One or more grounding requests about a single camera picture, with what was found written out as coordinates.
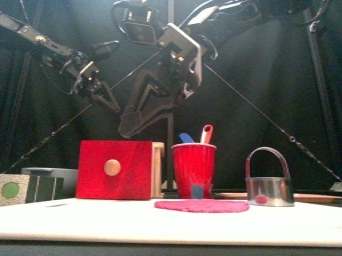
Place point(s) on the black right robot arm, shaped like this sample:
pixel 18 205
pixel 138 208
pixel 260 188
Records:
pixel 249 13

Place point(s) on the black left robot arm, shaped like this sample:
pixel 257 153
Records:
pixel 31 35

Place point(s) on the light wooden drawer cabinet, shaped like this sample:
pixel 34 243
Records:
pixel 158 170

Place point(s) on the red-front wooden drawer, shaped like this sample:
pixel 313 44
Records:
pixel 114 168

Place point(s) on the flat pink dough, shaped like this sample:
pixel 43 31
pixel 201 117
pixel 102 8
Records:
pixel 202 206

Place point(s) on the blue toy utensil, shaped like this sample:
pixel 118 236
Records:
pixel 186 138

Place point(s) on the red and white toy utensil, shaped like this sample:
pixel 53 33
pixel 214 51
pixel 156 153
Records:
pixel 206 133

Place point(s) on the red plastic cup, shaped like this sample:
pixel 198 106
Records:
pixel 194 170

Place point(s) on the white cutting board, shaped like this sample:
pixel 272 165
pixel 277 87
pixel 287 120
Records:
pixel 134 223

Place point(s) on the green and white toy block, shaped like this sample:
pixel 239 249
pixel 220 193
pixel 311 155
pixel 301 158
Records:
pixel 18 190

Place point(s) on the black vertical frame post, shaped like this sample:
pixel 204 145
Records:
pixel 323 83
pixel 170 153

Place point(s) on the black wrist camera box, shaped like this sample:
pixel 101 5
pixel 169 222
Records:
pixel 140 28

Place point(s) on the grey frame corner clamp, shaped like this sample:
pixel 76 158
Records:
pixel 337 186

